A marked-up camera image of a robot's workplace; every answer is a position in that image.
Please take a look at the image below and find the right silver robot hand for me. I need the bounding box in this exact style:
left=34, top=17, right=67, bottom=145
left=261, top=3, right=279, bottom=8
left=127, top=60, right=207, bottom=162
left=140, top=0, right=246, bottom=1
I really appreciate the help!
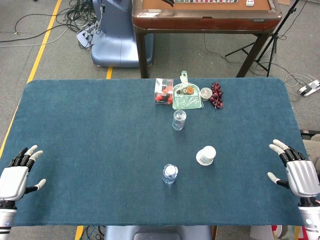
left=266, top=138, right=320, bottom=207

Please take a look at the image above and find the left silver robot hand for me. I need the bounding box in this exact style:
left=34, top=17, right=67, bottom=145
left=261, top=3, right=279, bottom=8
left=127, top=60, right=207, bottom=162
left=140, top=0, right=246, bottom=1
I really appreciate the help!
left=0, top=144, right=47, bottom=203

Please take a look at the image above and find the white paper cup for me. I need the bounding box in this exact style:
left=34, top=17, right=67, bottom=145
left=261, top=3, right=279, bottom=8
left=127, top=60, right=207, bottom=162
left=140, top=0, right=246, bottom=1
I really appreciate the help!
left=195, top=145, right=217, bottom=167

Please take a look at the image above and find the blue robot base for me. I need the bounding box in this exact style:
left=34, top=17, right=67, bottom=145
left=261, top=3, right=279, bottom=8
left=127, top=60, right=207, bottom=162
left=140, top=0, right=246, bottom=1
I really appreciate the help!
left=90, top=0, right=155, bottom=68

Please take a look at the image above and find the row of face-up mahjong tiles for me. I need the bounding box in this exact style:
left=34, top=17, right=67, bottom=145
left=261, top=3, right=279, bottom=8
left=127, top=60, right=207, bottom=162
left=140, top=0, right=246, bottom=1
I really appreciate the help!
left=174, top=0, right=240, bottom=4

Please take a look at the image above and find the brown mahjong table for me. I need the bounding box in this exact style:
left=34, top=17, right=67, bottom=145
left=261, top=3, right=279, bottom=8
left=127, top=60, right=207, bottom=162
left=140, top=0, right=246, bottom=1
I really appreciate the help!
left=131, top=0, right=283, bottom=79

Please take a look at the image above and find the strawberry box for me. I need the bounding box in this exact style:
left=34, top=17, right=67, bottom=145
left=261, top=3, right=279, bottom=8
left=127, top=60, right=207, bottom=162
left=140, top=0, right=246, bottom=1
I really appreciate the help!
left=154, top=78, right=174, bottom=105

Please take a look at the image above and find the white power strip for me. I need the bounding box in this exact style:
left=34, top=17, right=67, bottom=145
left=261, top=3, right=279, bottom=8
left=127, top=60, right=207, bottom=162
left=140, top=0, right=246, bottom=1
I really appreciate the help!
left=76, top=23, right=97, bottom=48
left=297, top=79, right=320, bottom=97

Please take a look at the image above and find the blue table cloth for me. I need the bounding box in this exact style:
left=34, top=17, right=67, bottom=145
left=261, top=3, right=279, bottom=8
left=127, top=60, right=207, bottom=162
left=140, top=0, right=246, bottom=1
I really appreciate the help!
left=1, top=77, right=310, bottom=227

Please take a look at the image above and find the small round silver tin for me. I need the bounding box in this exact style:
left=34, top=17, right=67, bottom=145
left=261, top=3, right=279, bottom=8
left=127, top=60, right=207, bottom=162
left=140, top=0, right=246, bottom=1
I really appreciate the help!
left=199, top=87, right=213, bottom=102

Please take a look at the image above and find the green plastic dustpan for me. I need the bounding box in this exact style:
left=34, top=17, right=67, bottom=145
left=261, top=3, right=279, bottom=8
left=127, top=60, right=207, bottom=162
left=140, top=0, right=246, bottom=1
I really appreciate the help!
left=171, top=70, right=204, bottom=110

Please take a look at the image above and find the dark red grape bunch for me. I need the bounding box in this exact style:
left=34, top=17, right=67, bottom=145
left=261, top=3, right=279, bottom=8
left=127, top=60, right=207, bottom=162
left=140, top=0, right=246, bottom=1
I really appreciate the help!
left=209, top=82, right=225, bottom=110

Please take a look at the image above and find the black tripod stand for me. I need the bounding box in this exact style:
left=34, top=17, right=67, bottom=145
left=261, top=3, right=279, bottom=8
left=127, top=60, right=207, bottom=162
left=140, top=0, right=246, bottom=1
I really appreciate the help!
left=224, top=0, right=301, bottom=78

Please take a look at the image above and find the clear bottle with blue label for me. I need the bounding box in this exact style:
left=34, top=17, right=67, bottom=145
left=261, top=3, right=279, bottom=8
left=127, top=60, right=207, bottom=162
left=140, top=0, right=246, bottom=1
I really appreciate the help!
left=171, top=109, right=187, bottom=132

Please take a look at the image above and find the white-capped water bottle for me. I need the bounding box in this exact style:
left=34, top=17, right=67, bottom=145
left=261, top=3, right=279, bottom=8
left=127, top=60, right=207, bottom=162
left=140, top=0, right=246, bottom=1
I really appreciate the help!
left=161, top=163, right=179, bottom=185

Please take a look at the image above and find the grey robot chassis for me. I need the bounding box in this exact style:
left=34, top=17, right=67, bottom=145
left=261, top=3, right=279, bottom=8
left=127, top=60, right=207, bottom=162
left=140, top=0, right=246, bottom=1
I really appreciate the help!
left=103, top=224, right=213, bottom=240

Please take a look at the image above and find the black cable bundle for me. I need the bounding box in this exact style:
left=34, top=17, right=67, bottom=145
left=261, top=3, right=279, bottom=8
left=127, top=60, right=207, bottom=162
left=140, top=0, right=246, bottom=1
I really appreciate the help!
left=56, top=0, right=101, bottom=52

